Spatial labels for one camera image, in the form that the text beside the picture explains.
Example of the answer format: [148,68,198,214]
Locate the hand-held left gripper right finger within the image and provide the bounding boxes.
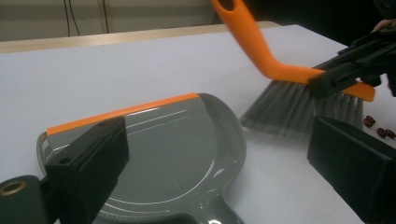
[306,116,396,224]

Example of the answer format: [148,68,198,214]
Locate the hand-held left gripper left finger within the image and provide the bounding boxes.
[44,116,131,224]

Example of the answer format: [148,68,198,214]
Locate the red and green beans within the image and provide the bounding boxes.
[362,114,396,140]

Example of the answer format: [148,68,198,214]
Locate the grey dustpan with orange edge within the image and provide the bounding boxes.
[35,91,248,224]

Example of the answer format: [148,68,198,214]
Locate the orange brush with grey bristles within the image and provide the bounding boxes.
[210,0,376,138]

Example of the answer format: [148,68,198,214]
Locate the black curtain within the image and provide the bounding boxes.
[246,0,396,48]

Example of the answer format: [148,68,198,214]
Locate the white table mat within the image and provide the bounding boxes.
[0,23,396,224]

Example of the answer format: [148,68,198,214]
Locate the wooden table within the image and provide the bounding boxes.
[0,21,282,54]

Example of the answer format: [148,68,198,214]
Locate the black wall cable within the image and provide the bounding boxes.
[63,0,71,37]
[69,0,81,36]

